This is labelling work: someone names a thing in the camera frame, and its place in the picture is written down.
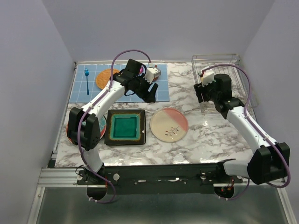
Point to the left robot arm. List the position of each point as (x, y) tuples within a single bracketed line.
[(83, 128)]

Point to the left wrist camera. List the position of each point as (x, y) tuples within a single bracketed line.
[(149, 75)]

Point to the blue grid placemat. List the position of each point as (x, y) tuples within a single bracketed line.
[(79, 95)]

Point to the teal and red plate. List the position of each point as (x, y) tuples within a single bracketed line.
[(103, 126)]

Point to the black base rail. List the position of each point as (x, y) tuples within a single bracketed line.
[(202, 178)]

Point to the wire dish rack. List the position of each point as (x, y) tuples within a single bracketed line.
[(239, 81)]

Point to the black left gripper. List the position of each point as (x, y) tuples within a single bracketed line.
[(151, 97)]

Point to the brown ceramic mug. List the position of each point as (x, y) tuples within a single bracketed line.
[(157, 73)]

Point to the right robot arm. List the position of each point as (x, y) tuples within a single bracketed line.
[(270, 159)]

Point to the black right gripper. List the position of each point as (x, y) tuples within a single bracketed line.
[(199, 89)]

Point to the woven wicker coaster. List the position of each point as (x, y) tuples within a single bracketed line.
[(102, 78)]

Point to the blue fork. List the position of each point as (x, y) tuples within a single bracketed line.
[(86, 71)]

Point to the aluminium frame extrusion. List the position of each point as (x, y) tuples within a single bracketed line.
[(57, 177)]

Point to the brown rimmed plate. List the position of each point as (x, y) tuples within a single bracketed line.
[(169, 125)]

